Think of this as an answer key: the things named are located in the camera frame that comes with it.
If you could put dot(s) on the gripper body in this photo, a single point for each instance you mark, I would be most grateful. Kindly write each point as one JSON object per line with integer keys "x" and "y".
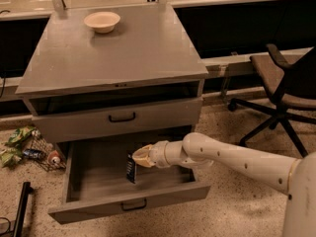
{"x": 160, "y": 154}

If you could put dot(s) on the blue snack packet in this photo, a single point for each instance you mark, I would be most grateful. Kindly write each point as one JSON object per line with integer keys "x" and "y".
{"x": 33, "y": 154}

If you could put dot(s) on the black metal stand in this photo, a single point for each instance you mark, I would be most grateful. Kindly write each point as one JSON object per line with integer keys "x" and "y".
{"x": 14, "y": 228}

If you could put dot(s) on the open grey middle drawer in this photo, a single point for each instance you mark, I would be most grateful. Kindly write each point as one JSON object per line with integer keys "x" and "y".
{"x": 96, "y": 184}

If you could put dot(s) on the closed grey top drawer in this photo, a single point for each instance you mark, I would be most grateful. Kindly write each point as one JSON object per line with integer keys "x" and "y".
{"x": 118, "y": 120}

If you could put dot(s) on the blue rxbar blueberry bar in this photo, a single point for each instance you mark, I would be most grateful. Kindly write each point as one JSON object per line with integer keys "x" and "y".
{"x": 130, "y": 169}

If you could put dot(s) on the green chip bag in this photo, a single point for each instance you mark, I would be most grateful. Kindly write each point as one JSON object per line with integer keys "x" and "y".
{"x": 20, "y": 135}

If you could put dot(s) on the beige paper bowl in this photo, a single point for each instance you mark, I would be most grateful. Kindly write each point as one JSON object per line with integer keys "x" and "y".
{"x": 102, "y": 22}

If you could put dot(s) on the grey drawer cabinet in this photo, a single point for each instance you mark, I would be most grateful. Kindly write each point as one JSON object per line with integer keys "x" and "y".
{"x": 147, "y": 58}

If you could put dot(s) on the black office chair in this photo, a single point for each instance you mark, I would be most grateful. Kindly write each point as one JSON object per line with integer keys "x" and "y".
{"x": 290, "y": 83}

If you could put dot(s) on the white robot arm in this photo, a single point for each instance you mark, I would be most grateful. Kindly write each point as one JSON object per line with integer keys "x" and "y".
{"x": 296, "y": 178}

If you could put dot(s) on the red white can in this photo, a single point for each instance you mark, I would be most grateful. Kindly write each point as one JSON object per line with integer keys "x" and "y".
{"x": 54, "y": 158}

